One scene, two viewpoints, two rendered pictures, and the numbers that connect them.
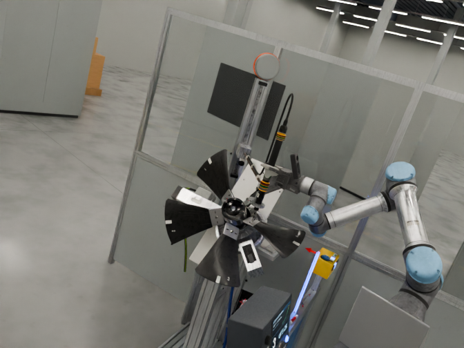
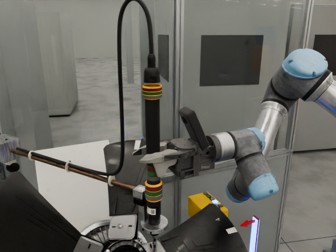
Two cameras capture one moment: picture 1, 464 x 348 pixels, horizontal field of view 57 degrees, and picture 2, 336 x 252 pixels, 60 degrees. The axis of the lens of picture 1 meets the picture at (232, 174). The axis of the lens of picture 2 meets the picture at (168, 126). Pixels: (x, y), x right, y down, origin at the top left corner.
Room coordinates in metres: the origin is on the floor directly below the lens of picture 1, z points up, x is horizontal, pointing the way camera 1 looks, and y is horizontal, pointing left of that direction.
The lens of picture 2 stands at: (1.47, 0.29, 1.75)
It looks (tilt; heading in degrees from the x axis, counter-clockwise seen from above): 18 degrees down; 312
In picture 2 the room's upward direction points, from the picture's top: straight up
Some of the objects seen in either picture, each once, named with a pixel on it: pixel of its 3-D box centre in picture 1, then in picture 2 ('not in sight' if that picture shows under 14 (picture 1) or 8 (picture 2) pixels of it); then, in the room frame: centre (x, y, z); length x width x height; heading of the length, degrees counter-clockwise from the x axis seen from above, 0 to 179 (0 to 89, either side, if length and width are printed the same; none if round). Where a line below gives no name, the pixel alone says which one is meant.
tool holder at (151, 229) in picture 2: (259, 195); (150, 208); (1.94, -0.16, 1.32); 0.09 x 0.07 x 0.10; 12
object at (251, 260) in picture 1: (250, 259); not in sight; (1.94, -0.22, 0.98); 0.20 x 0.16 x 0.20; 157
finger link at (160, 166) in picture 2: (268, 171); (159, 165); (1.90, -0.16, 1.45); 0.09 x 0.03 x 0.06; 78
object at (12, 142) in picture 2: (243, 151); (3, 147); (2.54, -0.03, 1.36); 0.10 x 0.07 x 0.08; 12
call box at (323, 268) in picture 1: (324, 264); (206, 213); (2.06, -0.61, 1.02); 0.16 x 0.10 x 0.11; 157
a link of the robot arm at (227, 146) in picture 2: (306, 185); (218, 146); (1.86, -0.34, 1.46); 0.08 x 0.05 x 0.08; 158
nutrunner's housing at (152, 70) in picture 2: (271, 166); (153, 152); (1.93, -0.16, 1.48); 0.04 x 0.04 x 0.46
